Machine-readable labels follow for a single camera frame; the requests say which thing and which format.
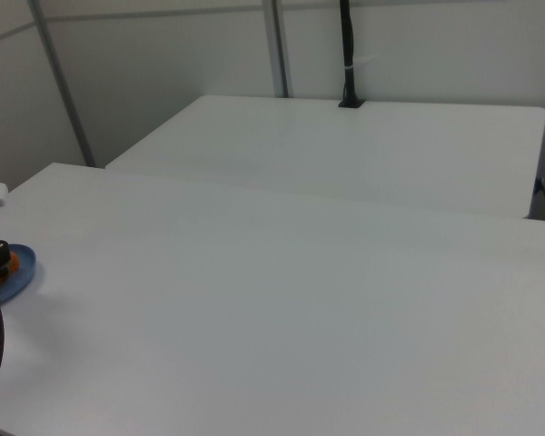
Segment golden toasted bread piece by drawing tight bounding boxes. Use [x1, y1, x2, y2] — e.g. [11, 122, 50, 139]
[0, 253, 23, 287]

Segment blue round plate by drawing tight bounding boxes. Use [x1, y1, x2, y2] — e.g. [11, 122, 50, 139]
[0, 243, 38, 315]

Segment white side table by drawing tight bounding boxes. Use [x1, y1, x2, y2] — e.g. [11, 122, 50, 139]
[104, 94, 545, 221]

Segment grey slanted partition post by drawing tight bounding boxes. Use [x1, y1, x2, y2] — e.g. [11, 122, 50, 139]
[26, 0, 98, 170]

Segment black camera stand white tie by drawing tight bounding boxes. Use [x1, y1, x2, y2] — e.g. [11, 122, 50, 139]
[337, 0, 379, 111]

